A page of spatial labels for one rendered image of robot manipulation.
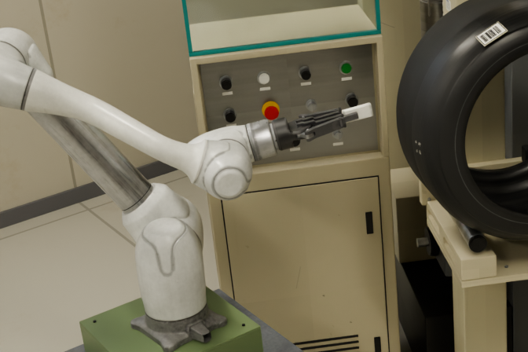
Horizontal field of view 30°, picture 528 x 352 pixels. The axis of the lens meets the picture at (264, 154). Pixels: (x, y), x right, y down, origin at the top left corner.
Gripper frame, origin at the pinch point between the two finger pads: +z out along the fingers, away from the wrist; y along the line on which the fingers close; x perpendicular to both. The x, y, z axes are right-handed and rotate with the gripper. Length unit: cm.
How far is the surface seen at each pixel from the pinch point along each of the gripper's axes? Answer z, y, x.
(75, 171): -124, 255, 88
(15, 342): -140, 125, 103
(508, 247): 30, 5, 49
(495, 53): 30.8, -14.4, -10.4
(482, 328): 23, 28, 86
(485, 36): 29.7, -12.7, -14.1
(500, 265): 25, -4, 48
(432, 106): 15.4, -12.6, -1.6
